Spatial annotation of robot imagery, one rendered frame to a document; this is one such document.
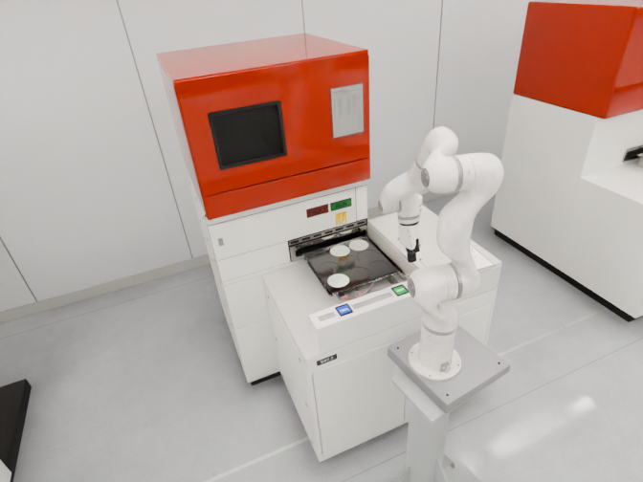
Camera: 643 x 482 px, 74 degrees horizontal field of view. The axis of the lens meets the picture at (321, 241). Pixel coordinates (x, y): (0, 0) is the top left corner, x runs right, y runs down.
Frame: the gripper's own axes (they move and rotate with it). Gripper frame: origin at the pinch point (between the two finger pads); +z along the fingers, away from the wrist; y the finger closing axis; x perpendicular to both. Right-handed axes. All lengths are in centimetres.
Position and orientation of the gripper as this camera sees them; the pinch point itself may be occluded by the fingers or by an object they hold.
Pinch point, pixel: (411, 256)
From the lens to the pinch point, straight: 176.0
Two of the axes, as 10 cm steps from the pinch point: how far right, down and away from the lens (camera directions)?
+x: 9.2, -2.7, 2.9
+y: 3.7, 3.0, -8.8
